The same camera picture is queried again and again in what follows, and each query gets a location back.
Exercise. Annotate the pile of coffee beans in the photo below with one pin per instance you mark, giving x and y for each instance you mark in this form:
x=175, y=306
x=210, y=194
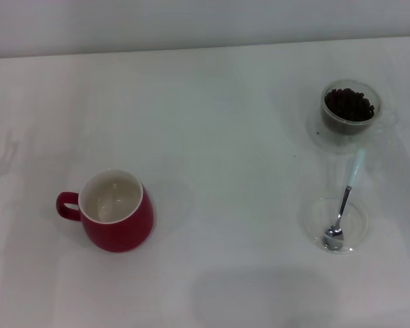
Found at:
x=350, y=104

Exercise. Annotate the glass cup of coffee beans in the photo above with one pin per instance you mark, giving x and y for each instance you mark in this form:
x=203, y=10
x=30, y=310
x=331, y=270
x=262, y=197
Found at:
x=331, y=143

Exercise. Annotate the red ceramic mug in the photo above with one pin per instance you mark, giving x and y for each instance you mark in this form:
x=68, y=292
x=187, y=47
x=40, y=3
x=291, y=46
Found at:
x=123, y=229

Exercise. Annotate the clear glass cup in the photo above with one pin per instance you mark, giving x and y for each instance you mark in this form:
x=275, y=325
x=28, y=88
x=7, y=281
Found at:
x=328, y=124

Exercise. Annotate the clear glass dish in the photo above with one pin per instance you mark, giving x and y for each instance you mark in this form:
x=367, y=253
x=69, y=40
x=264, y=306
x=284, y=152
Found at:
x=314, y=218

